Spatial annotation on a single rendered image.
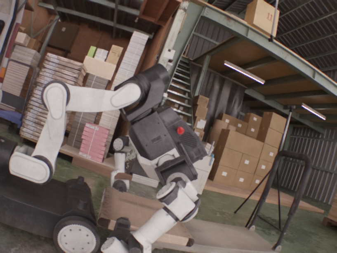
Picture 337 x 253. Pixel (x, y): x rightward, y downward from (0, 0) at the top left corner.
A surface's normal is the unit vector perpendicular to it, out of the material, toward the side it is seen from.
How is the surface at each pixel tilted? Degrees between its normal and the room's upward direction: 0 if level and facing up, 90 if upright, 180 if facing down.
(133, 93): 90
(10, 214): 90
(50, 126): 113
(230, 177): 90
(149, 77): 76
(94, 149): 90
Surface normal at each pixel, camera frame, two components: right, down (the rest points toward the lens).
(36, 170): 0.32, 0.07
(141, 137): 0.04, 0.02
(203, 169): -0.16, -0.09
